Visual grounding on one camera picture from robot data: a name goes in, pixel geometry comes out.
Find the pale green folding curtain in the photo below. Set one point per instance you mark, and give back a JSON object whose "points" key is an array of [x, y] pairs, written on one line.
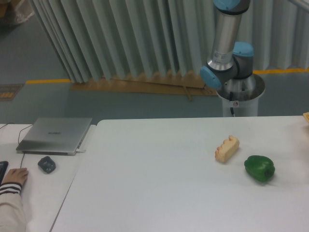
{"points": [[115, 38]]}

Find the black keyboard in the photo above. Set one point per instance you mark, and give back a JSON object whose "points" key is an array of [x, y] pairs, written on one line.
{"points": [[3, 168]]}

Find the green bell pepper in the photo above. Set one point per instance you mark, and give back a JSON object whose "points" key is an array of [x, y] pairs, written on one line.
{"points": [[260, 168]]}

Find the wooden basket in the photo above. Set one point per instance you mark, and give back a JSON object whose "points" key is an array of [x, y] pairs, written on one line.
{"points": [[306, 116]]}

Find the cardboard boxes in corner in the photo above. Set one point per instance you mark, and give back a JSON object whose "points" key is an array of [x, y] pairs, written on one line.
{"points": [[15, 12]]}

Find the beige toy cake slice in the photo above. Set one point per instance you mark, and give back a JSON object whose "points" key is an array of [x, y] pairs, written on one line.
{"points": [[227, 149]]}

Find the brown cardboard sheet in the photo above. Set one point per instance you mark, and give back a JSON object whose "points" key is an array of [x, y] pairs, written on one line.
{"points": [[190, 85]]}

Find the person's hand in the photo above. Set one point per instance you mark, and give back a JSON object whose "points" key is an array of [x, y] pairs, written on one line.
{"points": [[16, 176]]}

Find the dark grey small tray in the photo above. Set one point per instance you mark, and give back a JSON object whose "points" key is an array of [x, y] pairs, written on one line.
{"points": [[47, 165]]}

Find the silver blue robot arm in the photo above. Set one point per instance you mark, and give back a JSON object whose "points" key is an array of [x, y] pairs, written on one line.
{"points": [[225, 43]]}

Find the silver closed laptop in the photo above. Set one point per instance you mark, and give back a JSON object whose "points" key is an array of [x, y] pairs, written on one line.
{"points": [[59, 136]]}

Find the striped cream sleeve forearm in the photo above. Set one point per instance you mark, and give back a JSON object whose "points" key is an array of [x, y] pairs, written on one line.
{"points": [[12, 216]]}

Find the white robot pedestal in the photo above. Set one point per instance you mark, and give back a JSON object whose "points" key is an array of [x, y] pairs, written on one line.
{"points": [[237, 108]]}

